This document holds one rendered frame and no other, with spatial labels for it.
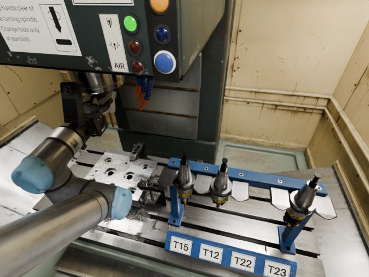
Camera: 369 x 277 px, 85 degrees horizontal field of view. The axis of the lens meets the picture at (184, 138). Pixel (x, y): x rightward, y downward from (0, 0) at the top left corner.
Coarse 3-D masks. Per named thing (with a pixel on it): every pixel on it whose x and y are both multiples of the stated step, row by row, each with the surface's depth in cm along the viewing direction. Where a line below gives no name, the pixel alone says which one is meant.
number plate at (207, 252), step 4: (204, 244) 72; (200, 248) 72; (204, 248) 72; (208, 248) 72; (212, 248) 71; (216, 248) 71; (220, 248) 71; (200, 252) 72; (204, 252) 72; (208, 252) 72; (212, 252) 71; (216, 252) 71; (220, 252) 71; (200, 256) 72; (204, 256) 72; (208, 256) 72; (212, 256) 71; (216, 256) 71; (220, 256) 71; (208, 260) 72; (212, 260) 71; (216, 260) 71; (220, 260) 71
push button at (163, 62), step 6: (162, 54) 31; (168, 54) 31; (156, 60) 31; (162, 60) 31; (168, 60) 31; (156, 66) 32; (162, 66) 32; (168, 66) 31; (162, 72) 32; (168, 72) 32
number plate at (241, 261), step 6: (234, 252) 70; (234, 258) 70; (240, 258) 69; (246, 258) 69; (252, 258) 69; (234, 264) 70; (240, 264) 69; (246, 264) 69; (252, 264) 69; (252, 270) 68
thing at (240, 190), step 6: (234, 180) 61; (240, 180) 61; (234, 186) 60; (240, 186) 60; (246, 186) 60; (234, 192) 58; (240, 192) 58; (246, 192) 58; (234, 198) 57; (240, 198) 56; (246, 198) 56
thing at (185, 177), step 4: (180, 164) 57; (184, 164) 56; (188, 164) 57; (180, 168) 57; (184, 168) 57; (188, 168) 57; (180, 172) 58; (184, 172) 57; (188, 172) 58; (180, 176) 59; (184, 176) 58; (188, 176) 59; (180, 180) 59; (184, 180) 59; (188, 180) 59
